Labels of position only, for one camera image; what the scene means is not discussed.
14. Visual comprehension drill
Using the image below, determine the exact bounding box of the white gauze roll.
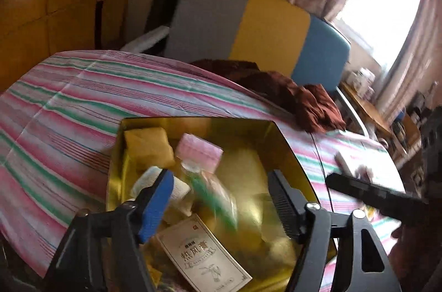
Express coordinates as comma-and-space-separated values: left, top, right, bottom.
130, 166, 191, 203

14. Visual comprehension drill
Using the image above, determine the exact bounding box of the gold tin box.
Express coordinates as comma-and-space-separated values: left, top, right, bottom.
105, 117, 337, 292

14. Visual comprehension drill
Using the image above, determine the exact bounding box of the wooden bedside table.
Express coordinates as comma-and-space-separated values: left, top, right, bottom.
340, 81, 392, 137

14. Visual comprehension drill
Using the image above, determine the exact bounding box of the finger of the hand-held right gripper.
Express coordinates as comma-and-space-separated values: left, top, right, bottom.
325, 173, 429, 228

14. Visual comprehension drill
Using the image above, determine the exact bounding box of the green yellow snack packet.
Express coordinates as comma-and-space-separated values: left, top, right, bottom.
181, 161, 239, 230

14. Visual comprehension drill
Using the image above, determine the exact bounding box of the brown crumpled blanket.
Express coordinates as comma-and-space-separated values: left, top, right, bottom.
190, 59, 347, 133

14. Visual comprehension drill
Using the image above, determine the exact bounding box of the yellow wooden wardrobe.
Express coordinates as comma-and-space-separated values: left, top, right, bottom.
0, 0, 144, 92

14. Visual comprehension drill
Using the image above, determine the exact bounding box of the pink packet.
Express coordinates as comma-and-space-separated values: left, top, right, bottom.
175, 133, 223, 173

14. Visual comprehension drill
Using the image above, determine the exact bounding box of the white bed rail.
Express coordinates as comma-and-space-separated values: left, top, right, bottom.
119, 26, 170, 54

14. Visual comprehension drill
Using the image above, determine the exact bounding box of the yellow sponge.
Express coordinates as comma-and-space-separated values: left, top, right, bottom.
123, 127, 176, 172

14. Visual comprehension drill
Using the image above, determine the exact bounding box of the grey bed rail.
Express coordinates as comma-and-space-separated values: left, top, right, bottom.
336, 85, 368, 137

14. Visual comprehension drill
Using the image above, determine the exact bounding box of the bright window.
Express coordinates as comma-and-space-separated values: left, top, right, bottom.
331, 0, 423, 68

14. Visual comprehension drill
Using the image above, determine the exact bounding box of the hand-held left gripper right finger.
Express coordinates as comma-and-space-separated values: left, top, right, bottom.
267, 169, 403, 292

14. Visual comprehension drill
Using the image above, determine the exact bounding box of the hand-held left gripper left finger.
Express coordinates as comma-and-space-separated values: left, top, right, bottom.
45, 169, 175, 292

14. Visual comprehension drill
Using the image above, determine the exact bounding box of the grey yellow blue headboard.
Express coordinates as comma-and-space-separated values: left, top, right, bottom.
162, 0, 351, 94

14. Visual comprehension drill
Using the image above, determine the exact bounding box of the person's right hand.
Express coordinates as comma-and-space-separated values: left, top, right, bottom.
388, 213, 442, 265

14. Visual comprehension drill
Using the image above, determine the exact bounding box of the cluttered wooden shelf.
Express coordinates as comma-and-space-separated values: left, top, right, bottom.
390, 81, 432, 168

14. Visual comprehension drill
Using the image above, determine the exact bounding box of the cream printed box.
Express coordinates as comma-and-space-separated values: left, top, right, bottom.
156, 213, 252, 287

